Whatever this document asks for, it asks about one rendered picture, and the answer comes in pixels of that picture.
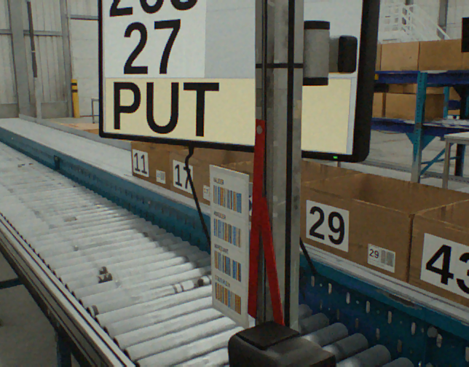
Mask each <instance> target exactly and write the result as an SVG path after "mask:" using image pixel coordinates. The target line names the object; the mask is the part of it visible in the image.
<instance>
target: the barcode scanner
mask: <svg viewBox="0 0 469 367"><path fill-rule="evenodd" d="M298 335H299V332H298V331H296V330H293V329H292V328H289V327H286V326H284V325H281V324H279V323H276V322H274V321H272V320H270V321H267V322H265V323H261V324H259V325H255V326H253V327H250V328H246V329H245V330H242V331H238V332H236V333H235V334H233V335H232V336H231V337H230V338H229V341H228V346H227V349H228V358H229V367H336V357H335V355H334V354H333V353H332V352H329V351H327V350H323V349H322V347H321V346H320V345H318V344H317V343H315V342H312V341H310V340H308V339H305V338H303V337H301V336H298Z"/></svg>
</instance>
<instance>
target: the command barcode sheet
mask: <svg viewBox="0 0 469 367"><path fill-rule="evenodd" d="M252 193H253V183H251V182H249V175H246V174H243V173H239V172H235V171H232V170H227V169H224V168H221V167H216V166H213V165H210V237H211V277H212V307H214V308H215V309H217V310H218V311H219V312H221V313H222V314H224V315H226V316H227V317H228V318H229V319H231V320H233V321H234V322H236V323H237V324H238V325H240V326H241V327H243V328H244V329H246V328H249V314H248V280H249V195H250V196H252Z"/></svg>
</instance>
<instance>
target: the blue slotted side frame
mask: <svg viewBox="0 0 469 367"><path fill-rule="evenodd" d="M12 138H13V140H12ZM0 141H1V142H2V143H4V144H6V145H8V146H9V147H11V148H13V149H16V151H19V152H21V153H22V154H24V155H26V156H27V157H29V158H31V159H33V160H36V161H38V162H40V164H43V165H45V166H47V167H49V168H50V169H53V170H55V160H54V155H55V156H57V157H58V158H59V167H60V174H62V175H64V176H65V177H68V179H71V180H72V181H75V183H78V184H81V185H82V186H85V187H86V189H89V190H90V191H94V193H98V195H102V197H103V198H104V197H105V198H106V199H107V200H111V201H112V203H116V204H117V206H118V205H121V206H122V209H123V208H126V209H127V211H128V212H130V211H132V212H133V215H139V217H140V218H145V220H146V221H150V222H151V223H152V225H157V226H158V227H159V228H160V229H165V230H166V232H168V233H173V235H174V237H180V238H181V239H182V241H184V242H186V241H187V242H189V243H190V245H193V246H197V247H198V248H199V249H200V250H201V251H207V252H208V254H209V255H211V250H210V247H209V245H208V241H207V239H206V236H205V233H203V231H202V223H201V220H200V217H199V213H198V211H197V210H195V209H193V208H190V207H188V206H186V205H183V204H181V203H179V202H176V201H174V200H171V199H169V198H167V197H164V196H162V195H160V194H157V193H155V192H152V191H150V190H148V189H145V188H143V187H141V186H138V185H136V184H134V183H131V182H129V181H126V180H124V179H122V178H119V177H117V176H115V175H112V174H110V173H107V172H105V171H103V170H100V169H97V168H96V167H93V166H91V165H88V164H86V163H83V162H81V161H79V160H77V159H74V158H72V157H69V156H67V155H65V154H62V153H60V152H58V151H55V150H53V149H50V148H48V147H46V146H43V145H41V144H39V143H36V142H34V141H31V140H28V139H27V138H24V137H22V136H20V135H17V134H14V133H12V132H10V131H8V130H5V129H3V128H0ZM40 150H41V152H39V151H40ZM75 169H76V170H75ZM79 169H82V171H81V172H80V171H79ZM81 180H82V181H81ZM102 182H103V184H102ZM88 183H89V184H88ZM106 183H107V185H106ZM96 187H97V190H96ZM116 188H117V190H116ZM121 191H122V193H121ZM126 191H127V195H126ZM109 194H110V197H109ZM105 195H106V196H105ZM137 195H138V198H137ZM124 201H125V203H124ZM149 201H151V205H150V207H149ZM156 205H157V209H156ZM162 208H163V209H162ZM153 216H154V220H153ZM159 219H160V220H159ZM174 226H175V232H174ZM182 231H183V236H182ZM190 235H191V241H190ZM199 239H200V245H199ZM311 260H312V263H313V265H314V267H315V269H316V271H317V274H316V275H314V274H313V273H312V270H311V269H310V266H309V264H308V262H307V260H306V258H305V256H304V255H302V254H299V270H300V269H301V270H302V271H303V272H302V273H301V274H300V276H299V305H301V304H306V305H307V306H308V307H309V308H310V309H311V310H312V315H316V314H317V313H323V314H324V315H325V316H326V317H327V318H328V319H329V324H330V325H333V324H334V323H341V324H343V325H344V326H345V327H346V328H347V330H348V336H352V335H353V334H362V335H364V336H365V337H366V339H367V340H368V348H371V347H374V346H376V345H383V346H384V347H386V348H387V349H388V351H389V352H390V356H391V362H392V361H394V360H396V359H398V358H407V359H409V360H410V361H411V362H412V363H413V365H414V367H419V362H420V361H421V357H422V338H423V332H422V326H423V325H424V321H425V322H427V323H429V324H431V325H434V326H435V329H437V332H438V334H440V335H441V346H440V347H439V346H438V345H437V337H438V335H437V336H435V337H433V354H432V363H431V364H432V365H433V366H434V367H449V366H452V367H469V360H466V359H465V349H466V347H468V348H469V325H468V324H466V323H464V322H461V321H459V320H456V319H454V318H452V317H449V316H447V315H444V314H442V313H440V312H437V311H435V310H433V309H430V308H428V307H425V306H423V305H421V304H418V303H416V302H414V301H411V300H409V299H406V298H404V297H402V296H399V295H397V294H395V293H392V292H390V291H387V290H385V289H383V288H380V287H378V286H376V285H373V284H371V283H368V282H366V281H364V280H361V279H359V278H357V277H354V276H352V275H349V274H347V273H345V272H342V271H340V270H338V269H335V268H333V267H330V266H328V265H326V264H323V263H321V262H319V261H316V260H314V259H311ZM304 276H305V277H304ZM312 276H313V277H314V286H313V285H312ZM329 284H331V294H330V293H329V292H328V289H329ZM321 285H322V286H321ZM304 292H305V293H306V299H305V301H304ZM347 292H348V293H349V294H350V303H348V302H347ZM312 300H313V301H312ZM320 300H321V301H322V309H320ZM367 301H368V302H369V304H370V306H369V312H367V311H366V307H367ZM328 308H329V309H330V310H329V309H328ZM337 308H338V309H339V319H338V318H337ZM378 311H379V313H378ZM389 311H390V312H391V323H389V322H388V312H389ZM425 316H426V317H425ZM347 318H348V319H347ZM356 318H357V319H358V329H357V328H356V327H355V321H356ZM401 322H402V324H401ZM412 322H414V323H415V333H414V334H413V333H412V332H411V324H412ZM366 328H367V329H368V330H367V329H366ZM377 328H378V329H379V339H377V338H376V329H377ZM387 339H389V341H388V340H387ZM399 339H400V340H401V351H399V350H398V340H399ZM452 346H454V348H452ZM411 351H412V353H411ZM436 364H438V366H437V365H436Z"/></svg>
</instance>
